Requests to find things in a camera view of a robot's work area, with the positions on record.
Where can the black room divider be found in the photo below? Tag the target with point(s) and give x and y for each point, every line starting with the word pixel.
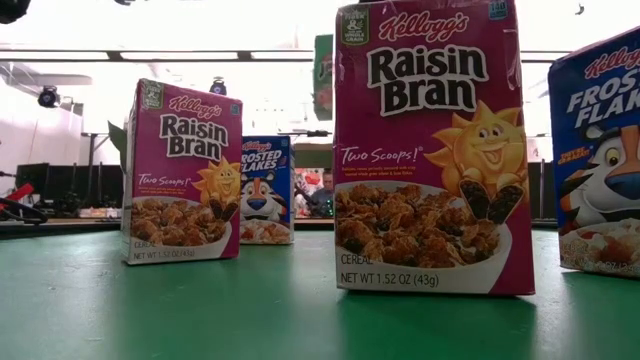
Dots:
pixel 60 182
pixel 537 190

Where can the Raisin Bran cereal box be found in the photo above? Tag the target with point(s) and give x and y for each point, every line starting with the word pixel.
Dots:
pixel 430 150
pixel 185 200

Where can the green table mat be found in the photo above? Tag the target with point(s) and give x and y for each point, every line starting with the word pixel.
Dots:
pixel 200 320

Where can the red tool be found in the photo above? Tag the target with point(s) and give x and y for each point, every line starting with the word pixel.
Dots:
pixel 20 192

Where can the Apple Jacks cereal box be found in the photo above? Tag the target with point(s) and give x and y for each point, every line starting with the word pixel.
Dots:
pixel 323 75

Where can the small black ceiling fixture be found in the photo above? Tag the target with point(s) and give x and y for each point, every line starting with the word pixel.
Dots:
pixel 579 9

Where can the black ceiling spotlight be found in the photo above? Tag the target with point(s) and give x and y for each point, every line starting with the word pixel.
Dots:
pixel 48 97
pixel 218 87

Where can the black overhead frame bar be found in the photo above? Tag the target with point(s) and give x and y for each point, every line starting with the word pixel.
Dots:
pixel 114 56

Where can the Frosted Flakes cereal box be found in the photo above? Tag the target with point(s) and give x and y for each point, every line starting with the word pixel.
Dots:
pixel 600 150
pixel 267 200

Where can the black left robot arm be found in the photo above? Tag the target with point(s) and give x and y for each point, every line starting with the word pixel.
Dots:
pixel 12 10

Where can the person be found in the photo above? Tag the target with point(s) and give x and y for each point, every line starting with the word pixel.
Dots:
pixel 325 197

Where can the snake plant in white pot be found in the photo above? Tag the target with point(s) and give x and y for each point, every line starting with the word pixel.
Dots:
pixel 119 142

